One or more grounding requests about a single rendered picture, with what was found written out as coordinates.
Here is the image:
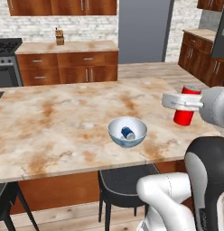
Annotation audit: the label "dark grey appliance panel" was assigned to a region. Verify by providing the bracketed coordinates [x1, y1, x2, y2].
[210, 0, 224, 60]

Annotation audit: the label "small wooden wall cabinet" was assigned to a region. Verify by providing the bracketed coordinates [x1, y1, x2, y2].
[196, 0, 224, 14]

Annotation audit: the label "wooden wall cabinet run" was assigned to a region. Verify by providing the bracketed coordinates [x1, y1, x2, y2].
[6, 0, 118, 17]

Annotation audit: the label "black and steel stove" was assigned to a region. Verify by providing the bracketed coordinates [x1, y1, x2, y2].
[0, 37, 24, 88]

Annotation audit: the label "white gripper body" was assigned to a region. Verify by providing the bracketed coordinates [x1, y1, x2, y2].
[162, 92, 205, 112]

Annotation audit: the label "red soda can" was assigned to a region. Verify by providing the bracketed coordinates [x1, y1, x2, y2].
[173, 85, 203, 127]

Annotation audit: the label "white and blue bowl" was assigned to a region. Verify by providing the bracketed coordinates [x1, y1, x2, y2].
[107, 115, 148, 149]

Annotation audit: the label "wooden base cabinets with worktop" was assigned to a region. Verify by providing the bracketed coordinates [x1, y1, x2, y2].
[177, 28, 224, 88]

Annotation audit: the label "wooden knife block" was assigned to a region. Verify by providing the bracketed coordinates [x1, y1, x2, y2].
[54, 27, 66, 46]

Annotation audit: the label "black chair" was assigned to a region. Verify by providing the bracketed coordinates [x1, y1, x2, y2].
[97, 163, 161, 231]
[0, 181, 40, 231]

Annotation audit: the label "grey fridge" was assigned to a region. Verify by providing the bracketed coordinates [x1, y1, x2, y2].
[117, 0, 175, 65]

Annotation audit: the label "wooden base cabinet run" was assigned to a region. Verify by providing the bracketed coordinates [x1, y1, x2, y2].
[14, 40, 119, 88]

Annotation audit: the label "wooden island counter base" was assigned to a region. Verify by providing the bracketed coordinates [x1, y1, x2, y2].
[9, 160, 191, 216]

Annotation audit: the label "blue soda can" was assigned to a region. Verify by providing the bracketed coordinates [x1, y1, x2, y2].
[120, 125, 137, 142]

